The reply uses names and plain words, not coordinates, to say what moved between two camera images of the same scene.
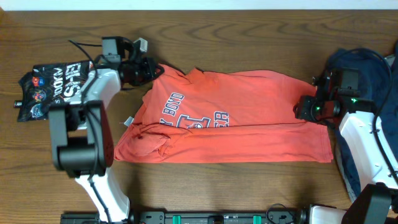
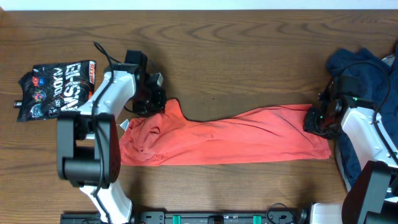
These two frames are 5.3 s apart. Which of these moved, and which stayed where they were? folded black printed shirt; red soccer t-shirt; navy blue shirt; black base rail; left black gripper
Moved: red soccer t-shirt; left black gripper
Stayed: navy blue shirt; black base rail; folded black printed shirt
